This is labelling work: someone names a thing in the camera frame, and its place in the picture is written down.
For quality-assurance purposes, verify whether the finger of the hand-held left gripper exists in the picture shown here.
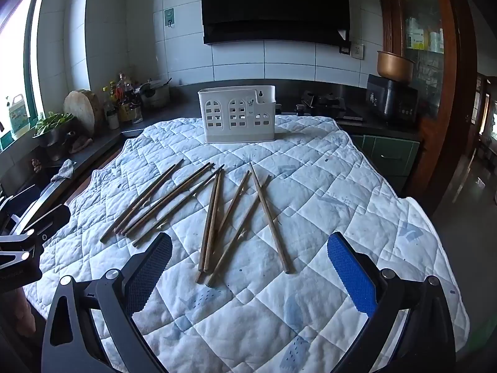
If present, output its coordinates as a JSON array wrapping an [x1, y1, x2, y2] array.
[[17, 204, 72, 242], [0, 228, 39, 270]]

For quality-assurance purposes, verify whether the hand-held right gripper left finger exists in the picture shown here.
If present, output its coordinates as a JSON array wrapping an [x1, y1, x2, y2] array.
[[41, 232, 174, 373]]

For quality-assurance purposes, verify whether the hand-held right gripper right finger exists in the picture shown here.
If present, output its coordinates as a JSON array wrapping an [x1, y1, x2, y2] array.
[[327, 232, 457, 373]]

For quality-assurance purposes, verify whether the pile of wooden chopsticks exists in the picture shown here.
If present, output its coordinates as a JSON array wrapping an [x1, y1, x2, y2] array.
[[100, 159, 293, 289]]

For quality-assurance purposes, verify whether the white plastic utensil holder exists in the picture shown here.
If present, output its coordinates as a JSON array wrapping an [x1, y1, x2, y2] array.
[[198, 85, 277, 144]]

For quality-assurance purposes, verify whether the person's left hand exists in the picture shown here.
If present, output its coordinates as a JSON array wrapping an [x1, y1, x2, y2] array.
[[11, 288, 38, 338]]

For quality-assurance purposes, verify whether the grey dish cloth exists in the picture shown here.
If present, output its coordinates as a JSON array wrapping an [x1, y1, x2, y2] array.
[[50, 159, 77, 183]]

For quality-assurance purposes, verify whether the ginger root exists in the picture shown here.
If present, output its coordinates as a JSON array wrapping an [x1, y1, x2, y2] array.
[[69, 136, 94, 153]]

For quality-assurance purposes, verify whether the bowl of green vegetables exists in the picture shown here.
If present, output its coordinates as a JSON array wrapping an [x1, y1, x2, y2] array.
[[33, 111, 77, 149]]

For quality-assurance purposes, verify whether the white quilted blanket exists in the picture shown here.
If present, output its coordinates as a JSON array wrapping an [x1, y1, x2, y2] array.
[[23, 114, 471, 373]]

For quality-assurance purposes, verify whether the white detergent jug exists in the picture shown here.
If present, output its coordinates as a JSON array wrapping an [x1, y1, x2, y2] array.
[[8, 94, 31, 140]]

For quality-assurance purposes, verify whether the round wooden cutting board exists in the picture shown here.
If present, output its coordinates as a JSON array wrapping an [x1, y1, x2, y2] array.
[[63, 90, 103, 137]]

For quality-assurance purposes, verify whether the green cabinet door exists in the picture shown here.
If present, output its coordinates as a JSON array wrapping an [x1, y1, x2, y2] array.
[[351, 134, 422, 192]]

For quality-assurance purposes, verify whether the clear bottle red liquid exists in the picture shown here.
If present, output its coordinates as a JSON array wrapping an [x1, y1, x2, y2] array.
[[116, 72, 135, 123]]

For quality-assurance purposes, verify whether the dark kitchen counter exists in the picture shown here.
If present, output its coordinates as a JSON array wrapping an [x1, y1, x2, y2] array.
[[0, 81, 422, 218]]

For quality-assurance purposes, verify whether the steel pot with lid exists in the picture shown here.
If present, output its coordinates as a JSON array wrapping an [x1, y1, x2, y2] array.
[[135, 78, 172, 110]]

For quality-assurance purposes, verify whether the black gas stove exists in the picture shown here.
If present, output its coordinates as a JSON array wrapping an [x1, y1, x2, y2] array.
[[296, 91, 364, 122]]

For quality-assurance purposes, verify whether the window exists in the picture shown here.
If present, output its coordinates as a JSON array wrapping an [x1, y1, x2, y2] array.
[[0, 0, 52, 146]]

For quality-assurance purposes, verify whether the black rice cooker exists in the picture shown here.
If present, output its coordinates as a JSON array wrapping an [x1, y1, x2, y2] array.
[[367, 74, 419, 127]]

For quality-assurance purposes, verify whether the wooden glass door cabinet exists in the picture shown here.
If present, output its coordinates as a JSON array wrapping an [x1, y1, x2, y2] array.
[[376, 0, 479, 212]]

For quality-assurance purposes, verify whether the copper inner pot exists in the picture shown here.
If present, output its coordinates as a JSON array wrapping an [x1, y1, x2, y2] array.
[[376, 50, 416, 83]]

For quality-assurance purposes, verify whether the black range hood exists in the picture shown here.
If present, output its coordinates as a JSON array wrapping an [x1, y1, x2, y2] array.
[[188, 0, 366, 48]]

